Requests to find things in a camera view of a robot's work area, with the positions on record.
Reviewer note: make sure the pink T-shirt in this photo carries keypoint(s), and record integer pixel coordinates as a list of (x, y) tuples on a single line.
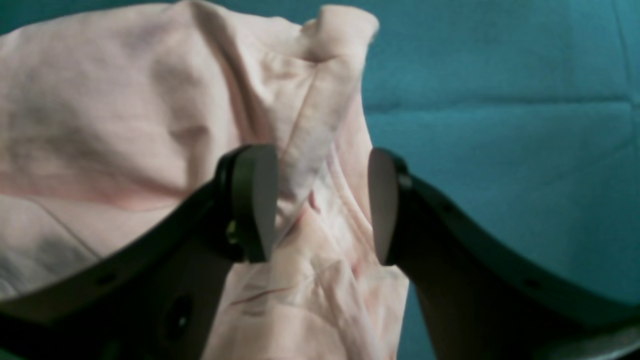
[(109, 119)]

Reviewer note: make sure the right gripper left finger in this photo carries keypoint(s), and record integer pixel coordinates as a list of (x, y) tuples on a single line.
[(157, 298)]

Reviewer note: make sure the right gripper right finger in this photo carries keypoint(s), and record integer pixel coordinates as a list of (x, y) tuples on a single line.
[(479, 299)]

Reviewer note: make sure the teal table cloth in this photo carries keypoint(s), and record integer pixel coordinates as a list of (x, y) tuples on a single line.
[(553, 177)]

